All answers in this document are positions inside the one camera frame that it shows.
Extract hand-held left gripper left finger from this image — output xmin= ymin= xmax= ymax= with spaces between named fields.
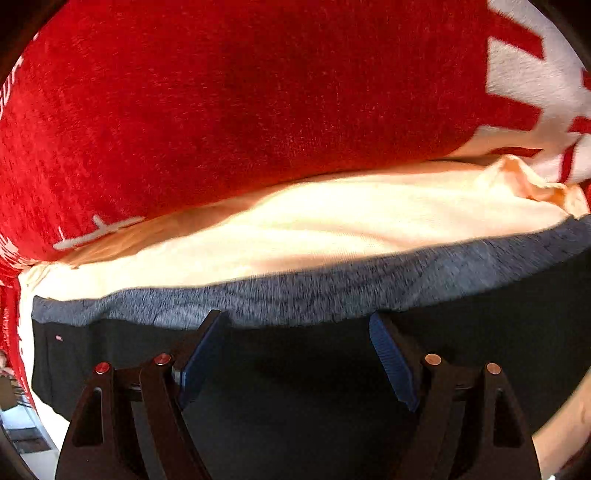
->
xmin=54 ymin=309 xmax=228 ymax=480

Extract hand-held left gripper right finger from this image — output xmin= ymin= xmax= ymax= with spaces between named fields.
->
xmin=368 ymin=312 xmax=542 ymax=480

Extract black pants with grey waistband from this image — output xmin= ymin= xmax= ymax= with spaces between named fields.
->
xmin=31 ymin=215 xmax=591 ymax=480

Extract cream bed sheet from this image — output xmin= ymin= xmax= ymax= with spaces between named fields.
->
xmin=18 ymin=154 xmax=591 ymax=476

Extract red blanket with white print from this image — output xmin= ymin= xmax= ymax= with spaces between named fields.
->
xmin=0 ymin=0 xmax=591 ymax=407

